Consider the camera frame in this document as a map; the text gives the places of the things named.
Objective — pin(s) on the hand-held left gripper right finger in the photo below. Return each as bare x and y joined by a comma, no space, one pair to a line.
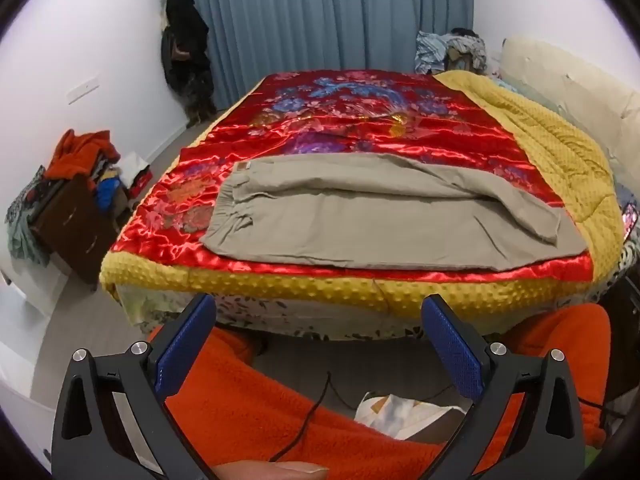
452,350

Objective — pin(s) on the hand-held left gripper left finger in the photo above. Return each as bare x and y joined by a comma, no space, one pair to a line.
182,350

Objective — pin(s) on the khaki pants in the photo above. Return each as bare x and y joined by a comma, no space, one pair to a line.
350,230

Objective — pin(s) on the person's left hand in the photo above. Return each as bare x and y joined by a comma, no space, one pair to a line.
270,471

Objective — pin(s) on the person's orange fleece clothing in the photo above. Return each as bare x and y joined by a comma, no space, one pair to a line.
240,410

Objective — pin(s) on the white bag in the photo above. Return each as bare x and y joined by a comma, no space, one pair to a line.
395,410

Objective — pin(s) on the leaf print bed sheet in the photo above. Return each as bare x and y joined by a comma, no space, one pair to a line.
280,312

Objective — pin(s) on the white furniture edge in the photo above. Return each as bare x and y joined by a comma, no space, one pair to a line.
30,300

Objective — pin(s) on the red shoebox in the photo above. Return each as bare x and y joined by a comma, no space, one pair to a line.
140,185

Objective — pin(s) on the brown wooden cabinet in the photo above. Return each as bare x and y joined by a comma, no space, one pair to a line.
65,225

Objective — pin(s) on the blue garment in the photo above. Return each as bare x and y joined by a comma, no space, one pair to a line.
106,192

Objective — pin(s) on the dark patterned cloth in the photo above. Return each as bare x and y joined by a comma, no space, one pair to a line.
22,230

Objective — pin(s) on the orange clothes heap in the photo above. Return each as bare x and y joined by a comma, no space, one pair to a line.
80,155

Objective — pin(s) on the pink patterned item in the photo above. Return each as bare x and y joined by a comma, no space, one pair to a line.
631,217

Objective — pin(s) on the yellow dotted fleece blanket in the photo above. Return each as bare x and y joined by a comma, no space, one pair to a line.
565,150

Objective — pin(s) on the red floral satin bedspread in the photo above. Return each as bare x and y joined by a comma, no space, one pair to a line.
350,125

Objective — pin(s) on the cream padded headboard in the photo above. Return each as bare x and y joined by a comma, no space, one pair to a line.
575,80

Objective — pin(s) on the pile of patterned clothes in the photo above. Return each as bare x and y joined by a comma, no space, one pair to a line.
432,50

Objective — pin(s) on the dark hanging clothes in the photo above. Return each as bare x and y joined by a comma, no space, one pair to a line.
185,35

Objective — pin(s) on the blue grey curtain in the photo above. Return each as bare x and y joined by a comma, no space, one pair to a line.
300,20

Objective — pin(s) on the white wall plate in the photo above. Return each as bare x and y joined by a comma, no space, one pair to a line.
83,89

